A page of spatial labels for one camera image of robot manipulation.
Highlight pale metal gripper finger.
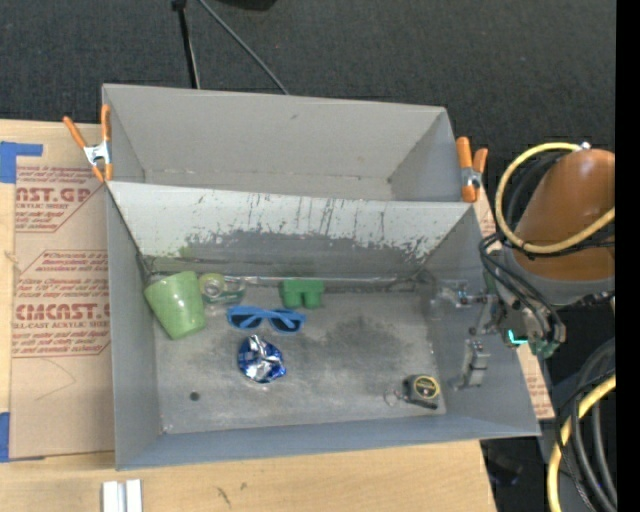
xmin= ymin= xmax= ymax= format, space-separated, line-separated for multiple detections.
xmin=431 ymin=279 xmax=497 ymax=308
xmin=451 ymin=339 xmax=492 ymax=392

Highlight black and yellow tape measure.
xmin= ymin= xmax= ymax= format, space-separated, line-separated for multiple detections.
xmin=383 ymin=373 xmax=443 ymax=411

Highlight grey metal bin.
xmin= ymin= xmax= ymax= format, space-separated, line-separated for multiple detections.
xmin=101 ymin=83 xmax=542 ymax=471

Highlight green toy block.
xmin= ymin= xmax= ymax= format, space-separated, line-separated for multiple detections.
xmin=278 ymin=278 xmax=326 ymax=310

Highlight blue and silver crumpled packet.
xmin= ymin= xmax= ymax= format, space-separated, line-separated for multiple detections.
xmin=236 ymin=333 xmax=287 ymax=385

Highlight blue sunglasses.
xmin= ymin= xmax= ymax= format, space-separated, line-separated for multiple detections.
xmin=225 ymin=305 xmax=307 ymax=335

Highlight clear green tape dispenser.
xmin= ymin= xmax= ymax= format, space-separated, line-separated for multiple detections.
xmin=198 ymin=272 xmax=248 ymax=305

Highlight green cup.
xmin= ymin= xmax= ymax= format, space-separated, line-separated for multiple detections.
xmin=143 ymin=270 xmax=208 ymax=341

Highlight brown cardboard board, red print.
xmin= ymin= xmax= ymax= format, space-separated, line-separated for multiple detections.
xmin=0 ymin=118 xmax=556 ymax=463

